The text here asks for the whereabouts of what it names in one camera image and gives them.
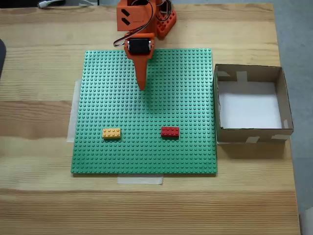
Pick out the yellow lego block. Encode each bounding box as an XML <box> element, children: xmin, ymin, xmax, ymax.
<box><xmin>102</xmin><ymin>128</ymin><xmax>122</xmax><ymax>140</ymax></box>

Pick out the red lego block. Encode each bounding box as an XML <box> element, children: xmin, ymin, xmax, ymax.
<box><xmin>160</xmin><ymin>126</ymin><xmax>180</xmax><ymax>139</ymax></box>

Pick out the green lego baseplate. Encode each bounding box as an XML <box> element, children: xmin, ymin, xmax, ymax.
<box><xmin>70</xmin><ymin>48</ymin><xmax>218</xmax><ymax>177</ymax></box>

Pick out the white paper box lining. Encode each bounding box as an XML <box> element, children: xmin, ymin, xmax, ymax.
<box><xmin>217</xmin><ymin>81</ymin><xmax>283</xmax><ymax>130</ymax></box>

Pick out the open cardboard box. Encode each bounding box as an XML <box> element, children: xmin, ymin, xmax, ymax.
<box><xmin>213</xmin><ymin>64</ymin><xmax>294</xmax><ymax>145</ymax></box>

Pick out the long masking tape strip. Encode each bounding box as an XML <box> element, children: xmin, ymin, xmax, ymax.
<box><xmin>66</xmin><ymin>78</ymin><xmax>83</xmax><ymax>143</ymax></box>

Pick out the short masking tape strip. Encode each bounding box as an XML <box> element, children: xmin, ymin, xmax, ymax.
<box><xmin>116</xmin><ymin>175</ymin><xmax>164</xmax><ymax>186</ymax></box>

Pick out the black rounded object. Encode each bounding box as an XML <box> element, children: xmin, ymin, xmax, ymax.
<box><xmin>0</xmin><ymin>38</ymin><xmax>7</xmax><ymax>80</ymax></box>

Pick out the gripper motor cable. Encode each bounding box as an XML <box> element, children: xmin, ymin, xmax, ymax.
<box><xmin>113</xmin><ymin>0</ymin><xmax>157</xmax><ymax>48</ymax></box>

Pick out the white plug with cable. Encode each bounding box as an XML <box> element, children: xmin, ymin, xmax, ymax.
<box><xmin>37</xmin><ymin>0</ymin><xmax>68</xmax><ymax>8</ymax></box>

